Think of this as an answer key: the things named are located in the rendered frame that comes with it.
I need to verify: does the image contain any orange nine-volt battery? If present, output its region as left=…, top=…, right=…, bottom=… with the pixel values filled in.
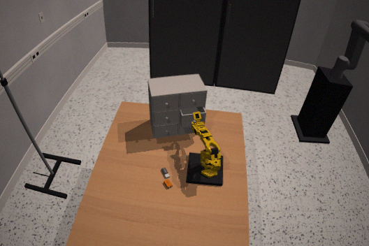
left=164, top=179, right=172, bottom=189

